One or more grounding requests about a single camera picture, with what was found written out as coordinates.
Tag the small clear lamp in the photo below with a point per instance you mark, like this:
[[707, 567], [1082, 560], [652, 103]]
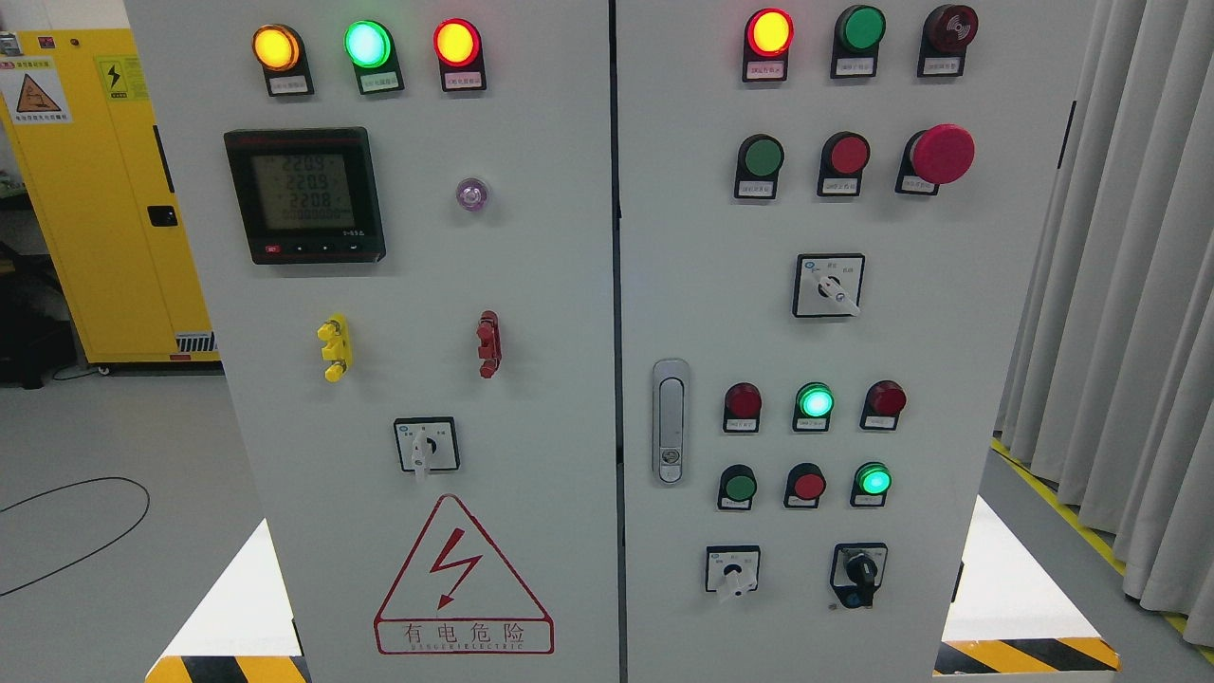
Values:
[[473, 194]]

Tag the white rotary selector lower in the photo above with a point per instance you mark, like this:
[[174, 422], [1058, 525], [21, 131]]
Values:
[[731, 572]]

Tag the yellow safety storage cabinet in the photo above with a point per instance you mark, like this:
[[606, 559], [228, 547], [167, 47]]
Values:
[[77, 109]]

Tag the green unlit indicator top right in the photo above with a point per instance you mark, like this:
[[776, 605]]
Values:
[[857, 35]]

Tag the white rotary selector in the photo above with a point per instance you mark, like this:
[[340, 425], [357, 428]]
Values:
[[731, 572], [828, 285]]

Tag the green push button upper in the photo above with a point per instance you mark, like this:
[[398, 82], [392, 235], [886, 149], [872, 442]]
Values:
[[760, 158]]

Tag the silver door handle lock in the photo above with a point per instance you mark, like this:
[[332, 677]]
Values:
[[670, 378]]

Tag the dark red indicator left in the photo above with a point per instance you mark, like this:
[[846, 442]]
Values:
[[742, 409]]

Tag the red indicator light top left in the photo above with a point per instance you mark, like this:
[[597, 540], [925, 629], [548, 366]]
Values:
[[459, 51]]

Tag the amber indicator light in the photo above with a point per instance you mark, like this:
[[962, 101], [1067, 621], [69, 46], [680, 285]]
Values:
[[282, 56]]

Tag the black digital power meter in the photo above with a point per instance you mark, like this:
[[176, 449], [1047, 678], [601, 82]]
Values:
[[306, 196]]

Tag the red electric hazard sticker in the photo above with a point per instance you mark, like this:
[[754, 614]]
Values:
[[457, 594]]

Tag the dark red indicator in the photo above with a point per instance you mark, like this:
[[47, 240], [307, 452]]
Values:
[[883, 405], [742, 409]]

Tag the red emergency stop button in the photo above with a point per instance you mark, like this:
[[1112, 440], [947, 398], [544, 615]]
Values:
[[934, 157]]

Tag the grey curtain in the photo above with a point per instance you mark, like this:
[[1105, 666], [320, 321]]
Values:
[[1109, 393]]

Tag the black equipment at left edge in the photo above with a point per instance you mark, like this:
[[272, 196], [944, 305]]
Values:
[[37, 337]]

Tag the dark red buzzer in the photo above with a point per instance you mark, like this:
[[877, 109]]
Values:
[[947, 33]]

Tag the green lit push button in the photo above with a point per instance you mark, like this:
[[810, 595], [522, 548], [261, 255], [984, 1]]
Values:
[[871, 485]]

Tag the green indicator light top left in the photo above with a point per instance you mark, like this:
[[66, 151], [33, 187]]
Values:
[[371, 51]]

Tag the red lit indicator right door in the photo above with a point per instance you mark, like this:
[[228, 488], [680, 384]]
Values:
[[768, 36]]

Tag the yellow terminal connector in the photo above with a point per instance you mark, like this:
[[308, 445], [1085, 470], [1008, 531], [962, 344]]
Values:
[[335, 336]]

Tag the dark red indicator right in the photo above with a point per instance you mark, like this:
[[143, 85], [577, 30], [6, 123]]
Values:
[[883, 405]]

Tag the red push button upper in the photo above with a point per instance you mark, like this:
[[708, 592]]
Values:
[[842, 161]]

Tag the grey electrical control cabinet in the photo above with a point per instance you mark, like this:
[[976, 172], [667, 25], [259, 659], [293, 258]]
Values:
[[608, 135]]

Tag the red terminal connector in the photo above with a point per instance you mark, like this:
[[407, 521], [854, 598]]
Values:
[[490, 350]]

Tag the red push button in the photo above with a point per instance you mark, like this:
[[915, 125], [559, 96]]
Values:
[[842, 161], [805, 484]]

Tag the black key selector switch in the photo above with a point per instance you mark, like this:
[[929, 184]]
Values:
[[857, 571]]

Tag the white rotary light switch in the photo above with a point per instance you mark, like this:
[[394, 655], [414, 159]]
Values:
[[427, 445]]

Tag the green lit indicator middle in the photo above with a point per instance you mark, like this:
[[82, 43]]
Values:
[[813, 407]]

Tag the red push button lower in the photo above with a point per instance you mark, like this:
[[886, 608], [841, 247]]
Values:
[[805, 484]]

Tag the white rotary selector upper right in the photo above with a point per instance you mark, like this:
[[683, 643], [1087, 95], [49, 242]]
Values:
[[828, 285]]

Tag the green push button lower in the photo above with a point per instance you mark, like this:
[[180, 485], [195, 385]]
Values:
[[737, 488]]

